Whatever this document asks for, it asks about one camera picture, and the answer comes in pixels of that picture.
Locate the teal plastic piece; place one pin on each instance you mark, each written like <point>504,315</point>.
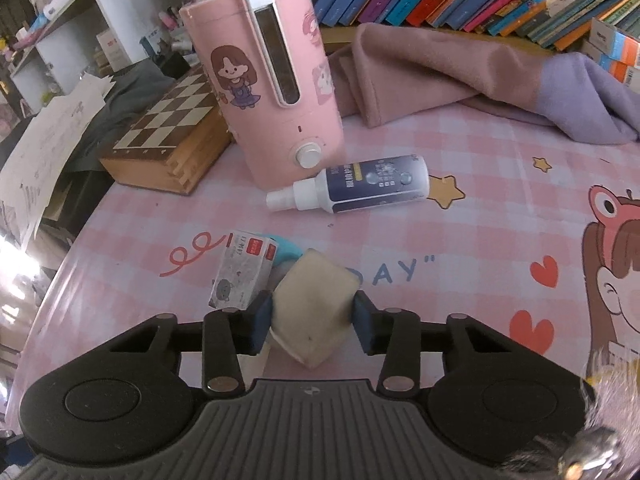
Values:
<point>287,250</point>

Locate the pink cylindrical humidifier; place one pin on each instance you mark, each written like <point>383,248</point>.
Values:
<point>269,71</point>

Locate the pink checkered tablecloth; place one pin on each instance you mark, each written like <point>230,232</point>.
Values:
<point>501,241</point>

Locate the white blue spray bottle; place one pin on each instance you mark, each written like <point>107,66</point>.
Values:
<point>356,186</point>

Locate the white shelf unit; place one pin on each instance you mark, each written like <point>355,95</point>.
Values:
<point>65,46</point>

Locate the wooden chess board box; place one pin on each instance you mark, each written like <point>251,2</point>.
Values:
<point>175,142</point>

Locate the beige sponge block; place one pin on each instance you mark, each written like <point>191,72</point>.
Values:
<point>312,308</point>

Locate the pink purple cloth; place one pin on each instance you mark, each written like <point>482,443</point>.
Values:
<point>387,72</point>

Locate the white paper sheets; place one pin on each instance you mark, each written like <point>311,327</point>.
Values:
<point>29,176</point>

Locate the small white red packet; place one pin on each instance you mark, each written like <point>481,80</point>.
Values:
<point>244,270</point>

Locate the orange white boxes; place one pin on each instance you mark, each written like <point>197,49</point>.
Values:
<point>615,52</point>

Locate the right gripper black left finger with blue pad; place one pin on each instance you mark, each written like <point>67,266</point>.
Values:
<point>227,334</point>

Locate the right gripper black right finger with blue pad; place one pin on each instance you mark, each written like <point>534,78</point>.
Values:
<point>395,334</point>

